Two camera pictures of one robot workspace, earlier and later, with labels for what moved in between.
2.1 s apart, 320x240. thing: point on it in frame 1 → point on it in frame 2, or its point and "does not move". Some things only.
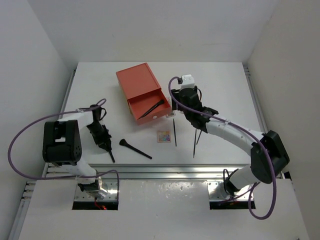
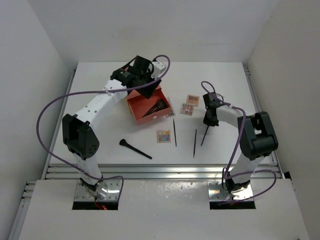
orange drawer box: [143, 92] does not move
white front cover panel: [159, 209] does not move
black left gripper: [105, 138] → [147, 91]
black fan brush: [111, 156] → [160, 104]
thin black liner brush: [175, 134] does not move
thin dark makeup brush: [199, 137] → [204, 136]
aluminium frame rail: [133, 171] does not move
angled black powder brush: [123, 143] does not move
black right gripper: [176, 95] → [207, 121]
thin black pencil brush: [193, 154] does not move
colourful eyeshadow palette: [163, 136] does not move
